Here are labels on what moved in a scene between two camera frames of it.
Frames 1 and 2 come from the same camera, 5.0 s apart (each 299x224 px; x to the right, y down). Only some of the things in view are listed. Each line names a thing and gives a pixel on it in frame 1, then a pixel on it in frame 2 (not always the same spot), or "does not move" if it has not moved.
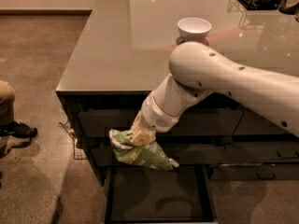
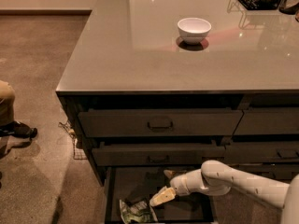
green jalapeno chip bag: x=149 y=155 → x=137 y=211
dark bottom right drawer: x=254 y=172 does not move
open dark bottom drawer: x=146 y=194 does not move
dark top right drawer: x=252 y=123 does not move
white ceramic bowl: x=193 y=29 does not move
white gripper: x=154 y=115 → x=179 y=183
